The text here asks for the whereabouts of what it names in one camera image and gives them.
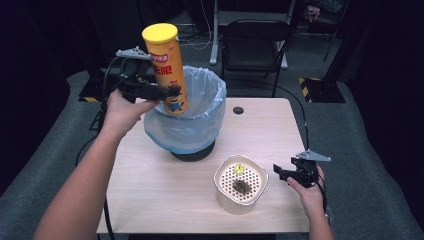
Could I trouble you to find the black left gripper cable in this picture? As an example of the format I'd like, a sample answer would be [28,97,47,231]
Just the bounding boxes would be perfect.
[74,56,122,240]

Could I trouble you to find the bin with blue bag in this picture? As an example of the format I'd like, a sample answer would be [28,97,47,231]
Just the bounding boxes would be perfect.
[143,65,228,155]

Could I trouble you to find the white metal stand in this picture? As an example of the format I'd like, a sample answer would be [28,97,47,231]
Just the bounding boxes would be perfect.
[209,0,297,70]

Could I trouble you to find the white floor cable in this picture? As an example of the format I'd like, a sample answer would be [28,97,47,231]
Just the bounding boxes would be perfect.
[178,0,214,52]

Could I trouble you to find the person's right hand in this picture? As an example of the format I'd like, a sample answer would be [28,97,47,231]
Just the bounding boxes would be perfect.
[286,165,327,220]

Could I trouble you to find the black trash bin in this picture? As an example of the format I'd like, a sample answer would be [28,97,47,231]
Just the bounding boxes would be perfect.
[170,139,216,163]

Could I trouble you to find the yellow chip can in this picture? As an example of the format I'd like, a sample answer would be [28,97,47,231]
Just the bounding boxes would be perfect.
[141,22,190,116]

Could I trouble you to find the person's left hand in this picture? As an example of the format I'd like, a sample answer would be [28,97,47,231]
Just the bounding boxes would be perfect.
[101,89,159,140]

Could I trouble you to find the dark brown lump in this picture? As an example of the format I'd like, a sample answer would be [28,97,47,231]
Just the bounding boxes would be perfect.
[232,179,253,196]

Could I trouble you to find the black folding chair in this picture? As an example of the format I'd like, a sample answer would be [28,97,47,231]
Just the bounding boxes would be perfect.
[220,19,292,98]

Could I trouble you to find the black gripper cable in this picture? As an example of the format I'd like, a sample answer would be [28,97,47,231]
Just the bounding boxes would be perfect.
[229,78,329,214]
[74,56,122,240]

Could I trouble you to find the white container with perforated strainer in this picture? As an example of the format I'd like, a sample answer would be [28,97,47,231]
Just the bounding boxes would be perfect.
[213,153,270,216]

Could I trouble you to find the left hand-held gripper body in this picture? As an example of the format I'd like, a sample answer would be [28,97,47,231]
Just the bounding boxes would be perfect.
[114,46,158,104]

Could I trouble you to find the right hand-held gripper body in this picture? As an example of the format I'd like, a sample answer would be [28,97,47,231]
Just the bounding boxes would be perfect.
[290,149,333,188]

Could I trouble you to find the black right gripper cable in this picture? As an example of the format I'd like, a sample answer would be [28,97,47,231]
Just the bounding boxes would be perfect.
[229,78,329,214]

